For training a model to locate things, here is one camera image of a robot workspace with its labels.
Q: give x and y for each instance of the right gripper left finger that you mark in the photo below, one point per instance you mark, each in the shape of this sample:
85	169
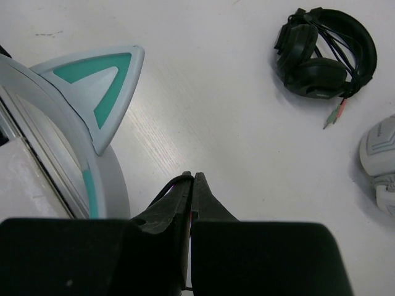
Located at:
145	255

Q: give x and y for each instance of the front aluminium rail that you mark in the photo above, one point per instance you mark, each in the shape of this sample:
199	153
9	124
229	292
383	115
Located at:
30	185

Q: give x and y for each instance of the white grey headphones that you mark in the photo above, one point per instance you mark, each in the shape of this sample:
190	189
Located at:
376	153

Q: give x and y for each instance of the black headphones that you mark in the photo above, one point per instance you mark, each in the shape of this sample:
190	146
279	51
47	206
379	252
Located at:
323	54

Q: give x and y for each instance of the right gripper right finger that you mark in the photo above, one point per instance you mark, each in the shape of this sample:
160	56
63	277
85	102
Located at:
233	257

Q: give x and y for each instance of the teal cat ear headphones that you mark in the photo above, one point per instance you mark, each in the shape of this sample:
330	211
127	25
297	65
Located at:
86	95

